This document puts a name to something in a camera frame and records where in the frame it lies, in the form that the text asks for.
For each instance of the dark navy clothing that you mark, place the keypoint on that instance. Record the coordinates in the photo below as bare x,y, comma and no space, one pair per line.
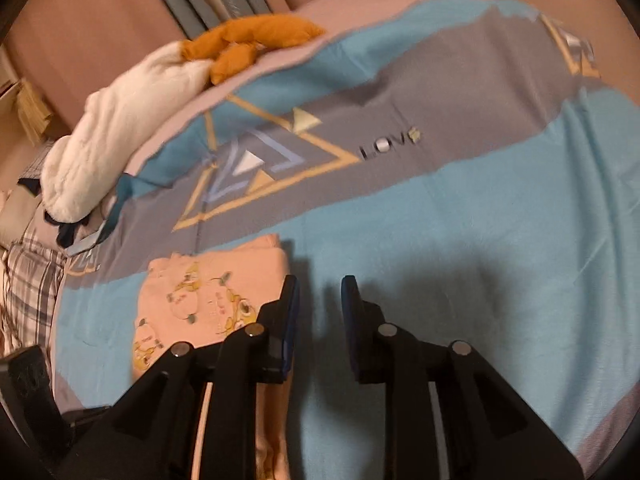
65,232

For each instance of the pink cartoon print shirt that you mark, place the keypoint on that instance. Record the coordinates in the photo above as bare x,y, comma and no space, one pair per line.
200,285

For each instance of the white fluffy blanket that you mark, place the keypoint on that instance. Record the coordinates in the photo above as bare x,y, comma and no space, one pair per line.
115,130

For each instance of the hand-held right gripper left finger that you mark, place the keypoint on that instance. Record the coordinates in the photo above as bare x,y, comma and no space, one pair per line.
289,325

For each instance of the blue grey printed blanket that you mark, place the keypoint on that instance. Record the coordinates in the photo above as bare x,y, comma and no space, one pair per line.
450,210

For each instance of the pink curtain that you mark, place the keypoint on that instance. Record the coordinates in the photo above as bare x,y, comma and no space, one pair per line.
90,25

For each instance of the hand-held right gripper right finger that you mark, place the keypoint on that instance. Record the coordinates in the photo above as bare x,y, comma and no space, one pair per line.
350,315

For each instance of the pink bed sheet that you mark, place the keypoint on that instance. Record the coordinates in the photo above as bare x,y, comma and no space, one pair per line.
350,5

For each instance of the straw tassel hanging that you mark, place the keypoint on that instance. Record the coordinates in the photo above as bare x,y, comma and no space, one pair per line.
35,110

